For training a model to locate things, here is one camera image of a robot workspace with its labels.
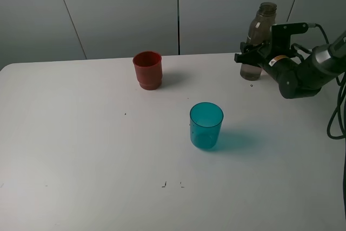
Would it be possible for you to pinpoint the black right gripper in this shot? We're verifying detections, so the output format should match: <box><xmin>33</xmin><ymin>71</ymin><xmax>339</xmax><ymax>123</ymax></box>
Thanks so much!
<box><xmin>234</xmin><ymin>40</ymin><xmax>297</xmax><ymax>80</ymax></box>

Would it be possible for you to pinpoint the smoky transparent plastic bottle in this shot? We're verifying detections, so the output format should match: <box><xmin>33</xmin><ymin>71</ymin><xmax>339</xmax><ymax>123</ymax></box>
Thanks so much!
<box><xmin>240</xmin><ymin>2</ymin><xmax>277</xmax><ymax>81</ymax></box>

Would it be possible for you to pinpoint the teal transparent plastic cup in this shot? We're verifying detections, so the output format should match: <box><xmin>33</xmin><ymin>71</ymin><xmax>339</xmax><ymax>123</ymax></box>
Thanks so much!
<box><xmin>189</xmin><ymin>102</ymin><xmax>224</xmax><ymax>150</ymax></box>

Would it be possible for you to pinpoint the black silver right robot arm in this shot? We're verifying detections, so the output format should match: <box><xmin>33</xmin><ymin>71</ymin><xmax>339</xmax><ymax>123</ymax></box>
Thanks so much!
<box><xmin>235</xmin><ymin>23</ymin><xmax>345</xmax><ymax>99</ymax></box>

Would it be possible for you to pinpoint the red plastic cup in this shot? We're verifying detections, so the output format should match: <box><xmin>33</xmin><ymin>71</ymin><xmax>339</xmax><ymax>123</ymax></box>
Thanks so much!
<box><xmin>132</xmin><ymin>51</ymin><xmax>163</xmax><ymax>90</ymax></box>

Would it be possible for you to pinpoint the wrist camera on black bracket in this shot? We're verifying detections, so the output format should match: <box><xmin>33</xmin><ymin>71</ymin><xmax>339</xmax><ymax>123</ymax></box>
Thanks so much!
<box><xmin>269</xmin><ymin>22</ymin><xmax>312</xmax><ymax>58</ymax></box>

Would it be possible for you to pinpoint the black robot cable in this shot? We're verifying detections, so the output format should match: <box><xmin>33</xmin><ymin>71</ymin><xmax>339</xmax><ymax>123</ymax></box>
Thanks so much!
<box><xmin>315</xmin><ymin>24</ymin><xmax>346</xmax><ymax>140</ymax></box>

